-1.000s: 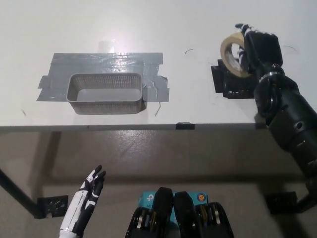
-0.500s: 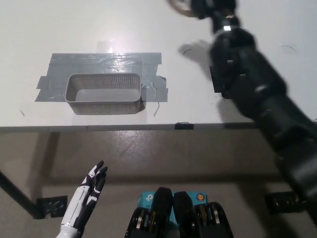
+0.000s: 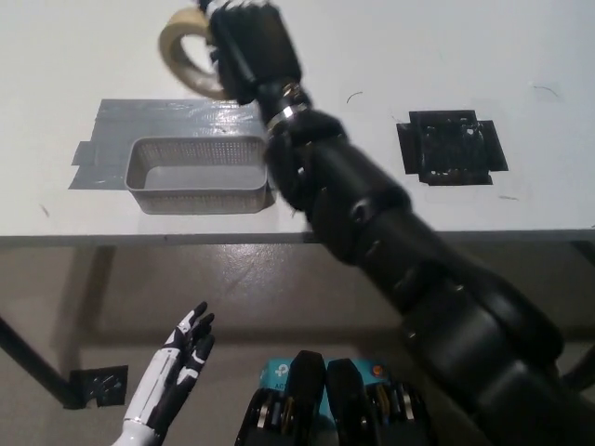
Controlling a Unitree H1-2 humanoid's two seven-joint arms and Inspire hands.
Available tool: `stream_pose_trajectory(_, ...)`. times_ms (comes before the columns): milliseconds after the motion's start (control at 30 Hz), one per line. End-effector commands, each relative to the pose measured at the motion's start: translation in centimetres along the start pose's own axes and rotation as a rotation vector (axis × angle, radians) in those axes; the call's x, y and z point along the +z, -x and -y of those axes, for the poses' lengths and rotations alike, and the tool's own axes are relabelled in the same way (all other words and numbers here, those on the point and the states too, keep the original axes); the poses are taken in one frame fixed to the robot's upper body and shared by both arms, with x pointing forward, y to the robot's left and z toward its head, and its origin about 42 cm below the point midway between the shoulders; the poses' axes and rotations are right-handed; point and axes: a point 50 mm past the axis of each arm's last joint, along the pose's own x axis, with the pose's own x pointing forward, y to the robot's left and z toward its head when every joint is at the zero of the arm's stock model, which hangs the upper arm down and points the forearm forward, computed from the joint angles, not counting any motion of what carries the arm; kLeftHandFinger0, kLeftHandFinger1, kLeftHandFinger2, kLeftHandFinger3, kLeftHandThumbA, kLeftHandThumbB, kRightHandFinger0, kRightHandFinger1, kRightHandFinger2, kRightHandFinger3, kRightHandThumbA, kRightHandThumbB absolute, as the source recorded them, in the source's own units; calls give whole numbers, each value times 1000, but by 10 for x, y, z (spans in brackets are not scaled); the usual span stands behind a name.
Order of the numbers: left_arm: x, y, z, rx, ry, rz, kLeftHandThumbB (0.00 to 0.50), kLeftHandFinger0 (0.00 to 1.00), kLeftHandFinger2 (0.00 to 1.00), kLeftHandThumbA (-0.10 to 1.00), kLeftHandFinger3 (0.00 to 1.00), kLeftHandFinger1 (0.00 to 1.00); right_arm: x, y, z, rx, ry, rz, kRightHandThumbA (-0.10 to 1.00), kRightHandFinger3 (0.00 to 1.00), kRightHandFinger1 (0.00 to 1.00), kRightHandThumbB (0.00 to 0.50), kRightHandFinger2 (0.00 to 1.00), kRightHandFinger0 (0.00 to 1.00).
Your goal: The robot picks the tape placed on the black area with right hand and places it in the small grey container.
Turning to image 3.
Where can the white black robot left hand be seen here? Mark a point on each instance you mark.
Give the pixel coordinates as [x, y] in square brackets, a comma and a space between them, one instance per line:
[162, 376]

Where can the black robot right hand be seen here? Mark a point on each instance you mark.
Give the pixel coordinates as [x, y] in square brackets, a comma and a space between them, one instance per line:
[253, 46]

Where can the beige masking tape roll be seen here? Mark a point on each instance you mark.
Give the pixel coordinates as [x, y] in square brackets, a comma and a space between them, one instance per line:
[169, 44]

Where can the black robot body left block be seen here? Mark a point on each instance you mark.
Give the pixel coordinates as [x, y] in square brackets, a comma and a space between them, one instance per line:
[304, 381]

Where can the small grey mesh plastic container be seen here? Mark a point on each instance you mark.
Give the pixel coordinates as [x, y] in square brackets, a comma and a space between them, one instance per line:
[195, 200]

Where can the black tape square patch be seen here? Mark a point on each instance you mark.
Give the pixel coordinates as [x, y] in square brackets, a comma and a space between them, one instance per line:
[451, 148]

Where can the teal cardboard box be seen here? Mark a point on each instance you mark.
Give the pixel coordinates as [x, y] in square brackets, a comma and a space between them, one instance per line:
[279, 371]

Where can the black metal table leg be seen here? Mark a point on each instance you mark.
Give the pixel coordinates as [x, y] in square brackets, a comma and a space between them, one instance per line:
[32, 360]

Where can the grey duct tape patch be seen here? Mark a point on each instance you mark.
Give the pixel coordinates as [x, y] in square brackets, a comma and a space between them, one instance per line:
[162, 116]

